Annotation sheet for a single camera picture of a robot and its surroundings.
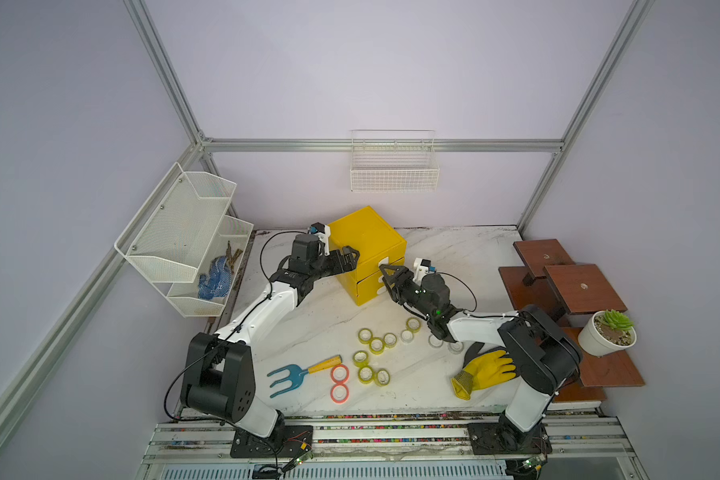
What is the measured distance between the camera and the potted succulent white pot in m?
0.67

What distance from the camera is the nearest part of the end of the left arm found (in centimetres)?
64

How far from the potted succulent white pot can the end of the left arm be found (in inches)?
23.8
